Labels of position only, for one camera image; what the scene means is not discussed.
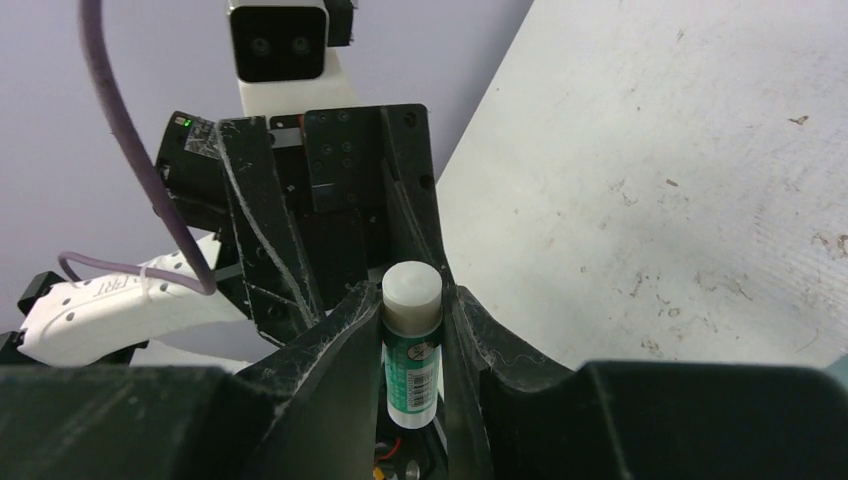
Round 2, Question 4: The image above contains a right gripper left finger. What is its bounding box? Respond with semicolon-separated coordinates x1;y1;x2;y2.
1;282;381;479

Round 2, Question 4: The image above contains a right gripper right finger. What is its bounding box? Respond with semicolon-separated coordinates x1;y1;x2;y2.
442;286;847;479

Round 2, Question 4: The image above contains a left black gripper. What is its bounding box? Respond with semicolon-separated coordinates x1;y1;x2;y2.
215;104;454;345

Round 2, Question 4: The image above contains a green white glue stick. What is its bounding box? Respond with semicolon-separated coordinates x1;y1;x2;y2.
382;261;443;430

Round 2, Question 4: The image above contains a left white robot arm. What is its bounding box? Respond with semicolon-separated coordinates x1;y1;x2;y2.
1;104;447;367

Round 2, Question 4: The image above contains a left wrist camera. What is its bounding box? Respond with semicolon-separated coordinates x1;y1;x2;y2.
227;0;360;117

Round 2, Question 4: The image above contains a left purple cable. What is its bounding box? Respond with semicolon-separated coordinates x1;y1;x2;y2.
58;0;219;297

